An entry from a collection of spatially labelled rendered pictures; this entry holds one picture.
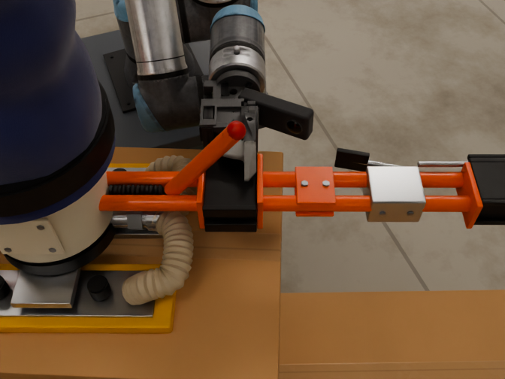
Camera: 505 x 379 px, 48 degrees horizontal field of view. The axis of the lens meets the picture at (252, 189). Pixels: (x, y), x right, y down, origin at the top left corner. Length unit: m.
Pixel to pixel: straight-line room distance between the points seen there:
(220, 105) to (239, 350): 0.34
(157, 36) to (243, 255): 0.40
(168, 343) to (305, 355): 0.61
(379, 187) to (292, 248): 1.39
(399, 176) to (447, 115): 1.94
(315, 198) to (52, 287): 0.37
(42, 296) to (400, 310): 0.89
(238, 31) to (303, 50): 1.99
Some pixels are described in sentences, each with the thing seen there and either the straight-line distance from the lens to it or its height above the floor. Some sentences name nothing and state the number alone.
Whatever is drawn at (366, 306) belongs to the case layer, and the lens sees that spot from 1.43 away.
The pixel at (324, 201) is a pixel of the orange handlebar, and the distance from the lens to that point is 0.74.
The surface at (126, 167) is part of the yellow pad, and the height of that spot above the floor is 1.09.
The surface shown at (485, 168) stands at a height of 1.23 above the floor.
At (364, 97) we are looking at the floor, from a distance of 2.70.
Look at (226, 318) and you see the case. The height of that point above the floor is 1.07.
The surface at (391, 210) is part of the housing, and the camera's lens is 0.76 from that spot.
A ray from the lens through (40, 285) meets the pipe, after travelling 0.83.
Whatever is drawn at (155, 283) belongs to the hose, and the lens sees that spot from 0.76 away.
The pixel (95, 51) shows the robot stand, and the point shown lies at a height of 0.75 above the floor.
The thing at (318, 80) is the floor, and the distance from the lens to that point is 2.76.
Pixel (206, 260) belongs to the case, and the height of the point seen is 1.07.
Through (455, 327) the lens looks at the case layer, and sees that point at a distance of 1.46.
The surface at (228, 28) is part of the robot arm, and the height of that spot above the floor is 1.24.
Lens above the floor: 1.80
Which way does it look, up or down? 52 degrees down
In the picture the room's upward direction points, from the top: straight up
